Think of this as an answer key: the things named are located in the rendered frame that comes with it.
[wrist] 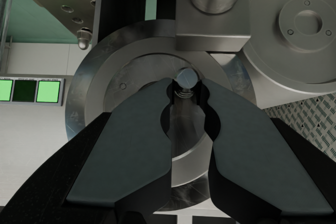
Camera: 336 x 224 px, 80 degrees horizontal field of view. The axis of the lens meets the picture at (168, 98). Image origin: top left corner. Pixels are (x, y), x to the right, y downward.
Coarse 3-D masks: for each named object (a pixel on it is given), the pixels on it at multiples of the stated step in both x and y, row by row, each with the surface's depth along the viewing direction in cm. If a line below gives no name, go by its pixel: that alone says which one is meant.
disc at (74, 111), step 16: (112, 32) 17; (128, 32) 16; (144, 32) 16; (160, 32) 16; (96, 48) 16; (112, 48) 16; (80, 64) 16; (96, 64) 16; (224, 64) 16; (240, 64) 16; (80, 80) 16; (240, 80) 16; (80, 96) 16; (80, 112) 16; (80, 128) 15; (176, 192) 14; (192, 192) 14; (208, 192) 14; (160, 208) 14; (176, 208) 14
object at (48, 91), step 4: (40, 84) 50; (44, 84) 50; (48, 84) 50; (52, 84) 50; (56, 84) 50; (40, 88) 50; (44, 88) 50; (48, 88) 50; (52, 88) 50; (56, 88) 50; (40, 92) 50; (44, 92) 50; (48, 92) 50; (52, 92) 50; (56, 92) 49; (40, 96) 49; (44, 96) 49; (48, 96) 49; (52, 96) 49; (56, 96) 49; (40, 100) 49; (44, 100) 49; (48, 100) 49; (52, 100) 49; (56, 100) 49
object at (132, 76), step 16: (128, 64) 14; (144, 64) 14; (160, 64) 14; (176, 64) 14; (192, 64) 14; (112, 80) 14; (128, 80) 14; (144, 80) 14; (112, 96) 14; (128, 96) 14; (176, 96) 14; (192, 96) 13; (176, 112) 14; (192, 112) 13; (176, 128) 13; (192, 128) 13; (176, 144) 13; (192, 144) 13
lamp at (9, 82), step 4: (0, 80) 50; (4, 80) 50; (8, 80) 50; (0, 84) 50; (4, 84) 50; (8, 84) 50; (0, 88) 50; (4, 88) 50; (8, 88) 50; (0, 92) 50; (4, 92) 50; (8, 92) 50; (0, 96) 50; (4, 96) 50; (8, 96) 50
